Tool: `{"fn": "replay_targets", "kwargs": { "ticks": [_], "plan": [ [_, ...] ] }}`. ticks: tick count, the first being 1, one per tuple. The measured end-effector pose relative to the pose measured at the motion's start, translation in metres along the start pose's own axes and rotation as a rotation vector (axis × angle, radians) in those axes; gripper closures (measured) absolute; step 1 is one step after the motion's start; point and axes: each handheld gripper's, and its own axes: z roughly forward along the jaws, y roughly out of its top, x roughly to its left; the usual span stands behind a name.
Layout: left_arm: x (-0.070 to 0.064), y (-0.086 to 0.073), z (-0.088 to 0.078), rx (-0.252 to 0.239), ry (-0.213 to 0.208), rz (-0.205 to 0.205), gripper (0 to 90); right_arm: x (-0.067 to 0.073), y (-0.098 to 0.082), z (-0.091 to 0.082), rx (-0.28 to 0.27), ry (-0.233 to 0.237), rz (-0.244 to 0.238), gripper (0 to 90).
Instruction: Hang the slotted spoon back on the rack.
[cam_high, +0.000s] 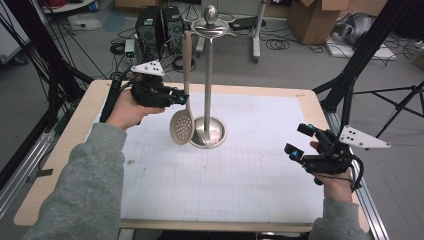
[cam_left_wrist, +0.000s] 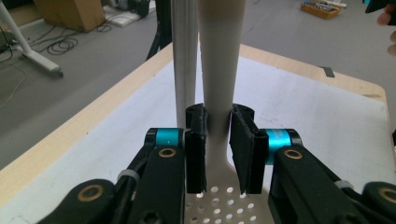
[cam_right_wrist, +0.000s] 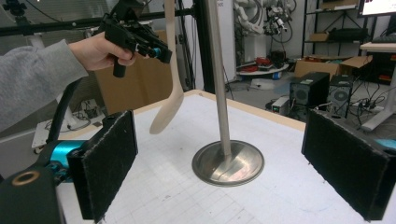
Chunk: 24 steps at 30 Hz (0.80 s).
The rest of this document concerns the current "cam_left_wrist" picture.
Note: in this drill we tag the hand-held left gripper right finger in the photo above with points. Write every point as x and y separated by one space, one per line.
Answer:
249 155

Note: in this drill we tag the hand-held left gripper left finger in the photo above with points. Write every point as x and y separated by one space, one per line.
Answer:
196 155

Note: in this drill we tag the beige slotted spatula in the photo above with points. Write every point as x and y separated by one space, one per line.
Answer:
219 77

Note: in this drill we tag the yellow tray of parts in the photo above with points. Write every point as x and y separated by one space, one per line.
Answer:
322 8

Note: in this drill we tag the white grid mat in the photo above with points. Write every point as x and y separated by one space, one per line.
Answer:
311 130

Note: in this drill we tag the black tape strip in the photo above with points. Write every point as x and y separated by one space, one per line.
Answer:
328 72

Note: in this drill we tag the black tripod leg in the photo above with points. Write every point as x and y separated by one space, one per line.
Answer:
162 28

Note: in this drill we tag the brown cardboard box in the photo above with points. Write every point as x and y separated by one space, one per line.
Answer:
71 12

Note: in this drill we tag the white stand leg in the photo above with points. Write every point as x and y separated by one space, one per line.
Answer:
28 53

